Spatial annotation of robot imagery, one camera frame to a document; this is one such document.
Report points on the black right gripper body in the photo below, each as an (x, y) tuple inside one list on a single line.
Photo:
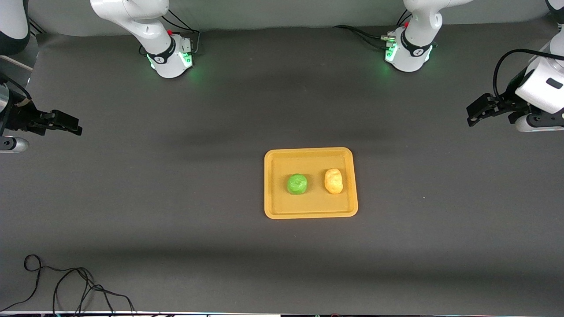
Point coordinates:
[(21, 117)]

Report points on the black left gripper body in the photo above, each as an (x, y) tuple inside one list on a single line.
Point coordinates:
[(507, 104)]

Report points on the yellow potato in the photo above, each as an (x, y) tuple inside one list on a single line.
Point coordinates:
[(333, 180)]

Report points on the green apple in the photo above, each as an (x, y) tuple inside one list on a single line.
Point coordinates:
[(297, 184)]

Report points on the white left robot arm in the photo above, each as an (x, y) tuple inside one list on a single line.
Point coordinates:
[(414, 48)]

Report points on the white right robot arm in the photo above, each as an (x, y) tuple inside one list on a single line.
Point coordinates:
[(145, 22)]

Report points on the yellow plastic tray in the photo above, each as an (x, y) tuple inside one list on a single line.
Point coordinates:
[(304, 207)]

